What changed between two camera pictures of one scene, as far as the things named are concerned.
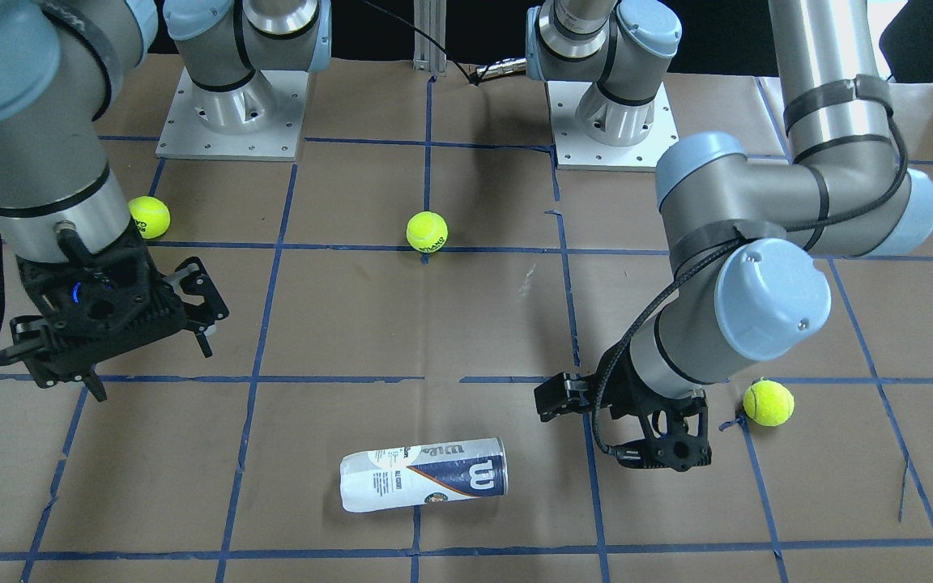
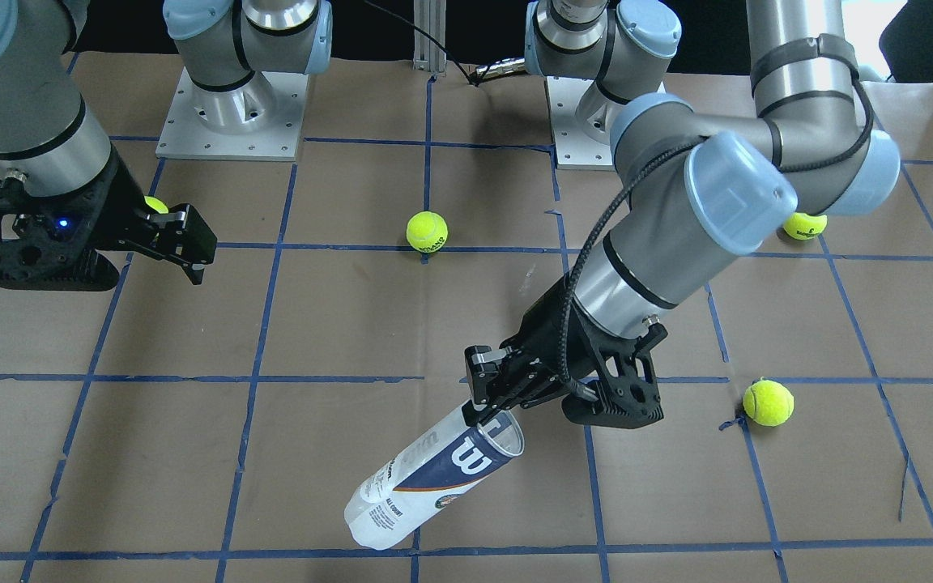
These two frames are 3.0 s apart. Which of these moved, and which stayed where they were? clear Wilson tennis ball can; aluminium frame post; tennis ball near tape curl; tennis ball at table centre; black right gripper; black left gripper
Moved: black left gripper; clear Wilson tennis ball can; black right gripper
Stayed: tennis ball at table centre; tennis ball near tape curl; aluminium frame post
